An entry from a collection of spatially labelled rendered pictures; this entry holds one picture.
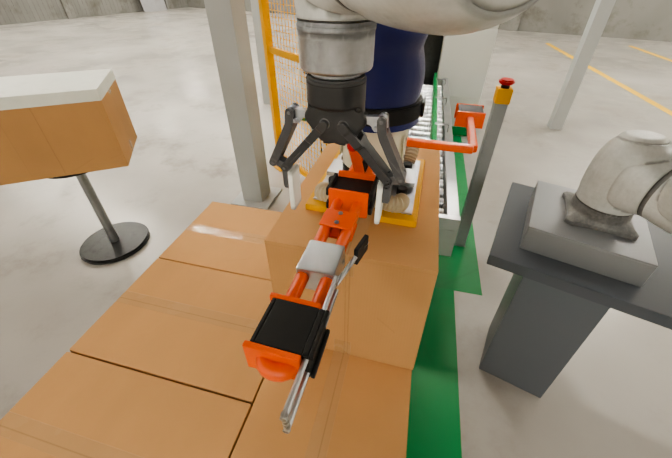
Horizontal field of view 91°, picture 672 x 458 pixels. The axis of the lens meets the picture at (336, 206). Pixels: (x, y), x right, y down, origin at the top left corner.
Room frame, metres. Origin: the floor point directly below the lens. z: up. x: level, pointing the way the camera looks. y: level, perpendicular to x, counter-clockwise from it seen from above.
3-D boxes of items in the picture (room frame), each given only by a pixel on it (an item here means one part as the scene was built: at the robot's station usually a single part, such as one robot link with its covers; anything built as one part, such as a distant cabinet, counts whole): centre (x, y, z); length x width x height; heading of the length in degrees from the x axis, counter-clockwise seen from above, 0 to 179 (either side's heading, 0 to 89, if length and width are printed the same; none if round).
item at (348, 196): (0.59, -0.04, 1.07); 0.10 x 0.08 x 0.06; 74
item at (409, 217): (0.80, -0.19, 0.97); 0.34 x 0.10 x 0.05; 164
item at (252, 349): (0.25, 0.07, 1.07); 0.08 x 0.07 x 0.05; 164
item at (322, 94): (0.42, 0.00, 1.31); 0.08 x 0.07 x 0.09; 74
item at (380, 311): (0.82, -0.10, 0.74); 0.60 x 0.40 x 0.40; 165
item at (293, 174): (0.44, 0.07, 1.18); 0.03 x 0.01 x 0.07; 164
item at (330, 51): (0.42, 0.00, 1.39); 0.09 x 0.09 x 0.06
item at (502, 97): (1.61, -0.81, 0.50); 0.07 x 0.07 x 1.00; 76
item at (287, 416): (0.29, 0.00, 1.07); 0.31 x 0.03 x 0.05; 164
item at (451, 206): (2.23, -0.79, 0.50); 2.31 x 0.05 x 0.19; 166
